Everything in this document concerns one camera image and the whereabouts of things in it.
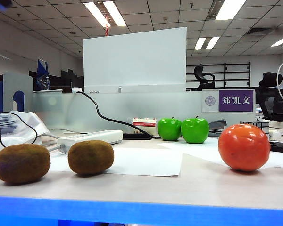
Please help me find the black shelf rack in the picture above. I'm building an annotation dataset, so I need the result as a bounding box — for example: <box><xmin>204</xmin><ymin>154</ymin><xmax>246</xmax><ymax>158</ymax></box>
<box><xmin>186</xmin><ymin>62</ymin><xmax>252</xmax><ymax>91</ymax></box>

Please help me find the stack of papers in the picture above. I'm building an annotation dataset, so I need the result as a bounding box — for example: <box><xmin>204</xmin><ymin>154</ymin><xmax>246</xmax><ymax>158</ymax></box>
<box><xmin>0</xmin><ymin>114</ymin><xmax>19</xmax><ymax>138</ymax></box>

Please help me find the white monitor back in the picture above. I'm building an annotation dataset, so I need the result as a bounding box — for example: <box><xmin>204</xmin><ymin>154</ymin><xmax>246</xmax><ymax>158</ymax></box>
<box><xmin>83</xmin><ymin>26</ymin><xmax>187</xmax><ymax>94</ymax></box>

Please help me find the silver mirror cube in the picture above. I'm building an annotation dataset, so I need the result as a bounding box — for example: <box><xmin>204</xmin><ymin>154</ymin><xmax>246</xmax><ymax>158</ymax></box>
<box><xmin>240</xmin><ymin>121</ymin><xmax>271</xmax><ymax>135</ymax></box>

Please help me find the green plastic apple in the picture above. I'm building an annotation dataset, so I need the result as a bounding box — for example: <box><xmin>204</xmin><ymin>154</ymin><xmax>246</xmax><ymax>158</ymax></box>
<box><xmin>181</xmin><ymin>116</ymin><xmax>210</xmax><ymax>144</ymax></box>
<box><xmin>157</xmin><ymin>117</ymin><xmax>182</xmax><ymax>141</ymax></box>

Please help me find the thick black power cable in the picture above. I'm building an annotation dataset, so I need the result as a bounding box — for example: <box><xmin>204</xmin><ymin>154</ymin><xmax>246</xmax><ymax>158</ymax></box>
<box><xmin>75</xmin><ymin>91</ymin><xmax>161</xmax><ymax>139</ymax></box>

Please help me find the brown fuzzy kiwi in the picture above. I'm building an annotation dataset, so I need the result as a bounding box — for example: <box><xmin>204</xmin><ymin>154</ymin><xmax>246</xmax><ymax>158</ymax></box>
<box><xmin>67</xmin><ymin>140</ymin><xmax>115</xmax><ymax>175</ymax></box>
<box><xmin>0</xmin><ymin>143</ymin><xmax>51</xmax><ymax>185</ymax></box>

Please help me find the white plastic bag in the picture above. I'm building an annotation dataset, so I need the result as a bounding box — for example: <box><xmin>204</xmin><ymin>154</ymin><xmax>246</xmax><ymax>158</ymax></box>
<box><xmin>0</xmin><ymin>110</ymin><xmax>50</xmax><ymax>158</ymax></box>

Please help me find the small red white box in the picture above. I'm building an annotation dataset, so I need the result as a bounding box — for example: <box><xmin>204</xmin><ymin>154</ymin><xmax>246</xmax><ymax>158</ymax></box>
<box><xmin>132</xmin><ymin>117</ymin><xmax>159</xmax><ymax>128</ymax></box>

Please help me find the orange red persimmon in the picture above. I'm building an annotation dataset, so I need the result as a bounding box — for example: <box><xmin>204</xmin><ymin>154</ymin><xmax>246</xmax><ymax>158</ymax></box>
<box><xmin>218</xmin><ymin>123</ymin><xmax>271</xmax><ymax>172</ymax></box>

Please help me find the white power strip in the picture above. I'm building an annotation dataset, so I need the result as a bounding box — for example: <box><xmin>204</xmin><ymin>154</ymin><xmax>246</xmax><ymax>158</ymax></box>
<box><xmin>57</xmin><ymin>129</ymin><xmax>124</xmax><ymax>153</ymax></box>

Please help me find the white eraser packet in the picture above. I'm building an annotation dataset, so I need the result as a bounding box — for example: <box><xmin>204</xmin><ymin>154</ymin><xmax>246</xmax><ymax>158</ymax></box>
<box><xmin>269</xmin><ymin>130</ymin><xmax>283</xmax><ymax>141</ymax></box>

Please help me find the grey file holder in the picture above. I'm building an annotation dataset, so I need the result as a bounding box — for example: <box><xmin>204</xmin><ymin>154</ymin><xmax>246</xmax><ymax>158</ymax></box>
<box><xmin>1</xmin><ymin>71</ymin><xmax>34</xmax><ymax>113</ymax></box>

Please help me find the white paper sheet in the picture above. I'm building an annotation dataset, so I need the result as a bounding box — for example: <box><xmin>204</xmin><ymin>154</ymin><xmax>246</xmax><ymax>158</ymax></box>
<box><xmin>49</xmin><ymin>147</ymin><xmax>183</xmax><ymax>177</ymax></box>
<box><xmin>159</xmin><ymin>137</ymin><xmax>283</xmax><ymax>171</ymax></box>

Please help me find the black background monitor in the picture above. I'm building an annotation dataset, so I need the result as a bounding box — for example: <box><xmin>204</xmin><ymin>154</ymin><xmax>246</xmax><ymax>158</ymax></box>
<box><xmin>61</xmin><ymin>69</ymin><xmax>84</xmax><ymax>94</ymax></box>

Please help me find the frosted glass desk partition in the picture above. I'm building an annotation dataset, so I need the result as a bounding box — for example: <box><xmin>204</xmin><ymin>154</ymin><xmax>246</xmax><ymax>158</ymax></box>
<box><xmin>33</xmin><ymin>90</ymin><xmax>257</xmax><ymax>134</ymax></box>

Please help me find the black flat pad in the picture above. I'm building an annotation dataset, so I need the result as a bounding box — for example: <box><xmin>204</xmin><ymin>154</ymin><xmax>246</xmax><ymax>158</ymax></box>
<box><xmin>122</xmin><ymin>132</ymin><xmax>161</xmax><ymax>140</ymax></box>

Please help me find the black mesh office chair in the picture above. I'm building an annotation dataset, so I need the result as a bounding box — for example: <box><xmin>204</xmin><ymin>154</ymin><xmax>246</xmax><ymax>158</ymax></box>
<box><xmin>254</xmin><ymin>72</ymin><xmax>283</xmax><ymax>122</ymax></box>

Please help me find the grey stapler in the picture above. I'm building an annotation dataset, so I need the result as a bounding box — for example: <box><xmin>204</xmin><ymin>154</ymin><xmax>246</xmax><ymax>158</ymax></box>
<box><xmin>208</xmin><ymin>119</ymin><xmax>228</xmax><ymax>137</ymax></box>

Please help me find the purple white name plate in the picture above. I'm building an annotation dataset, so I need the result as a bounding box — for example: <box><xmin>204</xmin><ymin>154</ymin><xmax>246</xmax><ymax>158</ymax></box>
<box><xmin>201</xmin><ymin>89</ymin><xmax>257</xmax><ymax>113</ymax></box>

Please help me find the blue crystal trophy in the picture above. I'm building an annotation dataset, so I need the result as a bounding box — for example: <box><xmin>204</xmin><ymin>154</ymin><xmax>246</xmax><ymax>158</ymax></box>
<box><xmin>36</xmin><ymin>58</ymin><xmax>50</xmax><ymax>91</ymax></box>

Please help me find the black smartphone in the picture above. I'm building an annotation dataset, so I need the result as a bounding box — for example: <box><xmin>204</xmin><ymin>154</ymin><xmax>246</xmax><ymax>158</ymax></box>
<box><xmin>270</xmin><ymin>141</ymin><xmax>283</xmax><ymax>154</ymax></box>

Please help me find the white power strip cord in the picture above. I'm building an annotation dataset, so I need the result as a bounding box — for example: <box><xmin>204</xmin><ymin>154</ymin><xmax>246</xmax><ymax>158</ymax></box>
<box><xmin>37</xmin><ymin>132</ymin><xmax>61</xmax><ymax>152</ymax></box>

